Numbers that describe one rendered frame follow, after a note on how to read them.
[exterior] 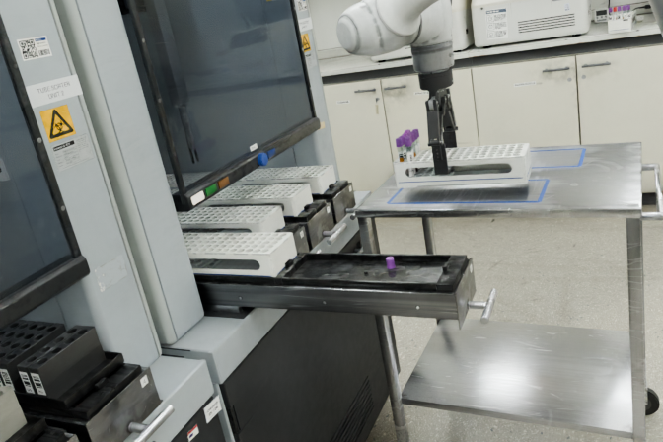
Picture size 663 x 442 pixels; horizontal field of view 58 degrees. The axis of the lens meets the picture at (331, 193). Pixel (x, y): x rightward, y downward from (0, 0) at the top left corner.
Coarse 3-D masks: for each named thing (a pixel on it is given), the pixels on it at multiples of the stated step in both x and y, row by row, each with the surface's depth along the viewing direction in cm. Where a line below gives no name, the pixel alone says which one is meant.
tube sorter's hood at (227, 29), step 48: (144, 0) 107; (192, 0) 119; (240, 0) 134; (288, 0) 154; (144, 48) 106; (192, 48) 119; (240, 48) 133; (288, 48) 153; (192, 96) 118; (240, 96) 133; (288, 96) 152; (192, 144) 118; (240, 144) 132; (288, 144) 149; (192, 192) 116
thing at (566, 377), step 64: (384, 192) 149; (448, 192) 141; (512, 192) 133; (576, 192) 127; (640, 192) 121; (640, 256) 117; (384, 320) 149; (448, 320) 190; (640, 320) 121; (448, 384) 160; (512, 384) 155; (576, 384) 151; (640, 384) 126
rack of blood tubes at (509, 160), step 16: (512, 144) 137; (528, 144) 135; (416, 160) 140; (432, 160) 138; (448, 160) 135; (464, 160) 133; (480, 160) 132; (496, 160) 130; (512, 160) 129; (528, 160) 132; (400, 176) 141; (416, 176) 141; (432, 176) 138; (448, 176) 136; (464, 176) 134; (480, 176) 133; (496, 176) 131; (512, 176) 130; (528, 176) 132
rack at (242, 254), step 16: (192, 240) 129; (208, 240) 127; (224, 240) 125; (240, 240) 123; (256, 240) 122; (272, 240) 120; (288, 240) 120; (192, 256) 122; (208, 256) 120; (224, 256) 118; (240, 256) 117; (256, 256) 115; (272, 256) 115; (288, 256) 120; (208, 272) 122; (224, 272) 120; (240, 272) 118; (256, 272) 117; (272, 272) 115
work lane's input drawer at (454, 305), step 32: (320, 256) 122; (352, 256) 119; (384, 256) 116; (416, 256) 113; (448, 256) 110; (224, 288) 119; (256, 288) 116; (288, 288) 113; (320, 288) 110; (352, 288) 107; (384, 288) 105; (416, 288) 103; (448, 288) 100; (480, 320) 101
